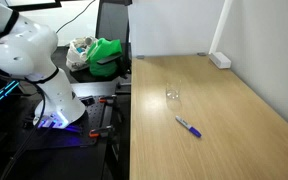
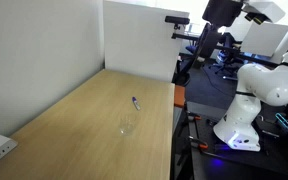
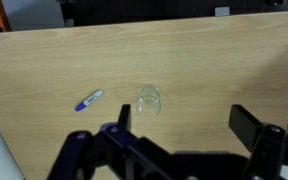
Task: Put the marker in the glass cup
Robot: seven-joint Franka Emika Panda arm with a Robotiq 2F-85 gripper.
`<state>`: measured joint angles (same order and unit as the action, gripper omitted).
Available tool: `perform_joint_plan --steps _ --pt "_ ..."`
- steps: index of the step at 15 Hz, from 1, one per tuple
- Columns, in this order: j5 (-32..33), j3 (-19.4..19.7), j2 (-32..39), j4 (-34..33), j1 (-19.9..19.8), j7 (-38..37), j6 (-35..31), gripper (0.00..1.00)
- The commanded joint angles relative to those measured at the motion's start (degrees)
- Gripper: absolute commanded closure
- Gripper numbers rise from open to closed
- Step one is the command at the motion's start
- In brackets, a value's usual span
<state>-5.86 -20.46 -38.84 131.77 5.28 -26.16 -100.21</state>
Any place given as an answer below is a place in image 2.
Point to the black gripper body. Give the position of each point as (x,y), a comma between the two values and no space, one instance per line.
(222,11)

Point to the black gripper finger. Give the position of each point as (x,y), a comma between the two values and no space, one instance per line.
(214,40)
(200,40)

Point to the blue capped grey marker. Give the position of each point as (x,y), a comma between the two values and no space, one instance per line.
(136,103)

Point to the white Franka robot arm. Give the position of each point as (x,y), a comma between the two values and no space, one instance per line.
(250,90)

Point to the clear glass cup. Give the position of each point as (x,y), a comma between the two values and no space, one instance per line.
(128,126)

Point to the dark office chair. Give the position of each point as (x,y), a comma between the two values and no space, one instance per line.
(225,56)

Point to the white desk panel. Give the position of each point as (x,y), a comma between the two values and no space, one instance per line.
(264,38)

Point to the orange flat panel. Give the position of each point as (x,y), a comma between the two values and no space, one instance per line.
(179,96)

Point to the white partition board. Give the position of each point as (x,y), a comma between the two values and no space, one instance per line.
(137,40)

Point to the black camera on stand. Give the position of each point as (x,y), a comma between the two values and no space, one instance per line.
(177,20)

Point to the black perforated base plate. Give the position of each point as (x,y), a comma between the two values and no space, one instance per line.
(277,161)

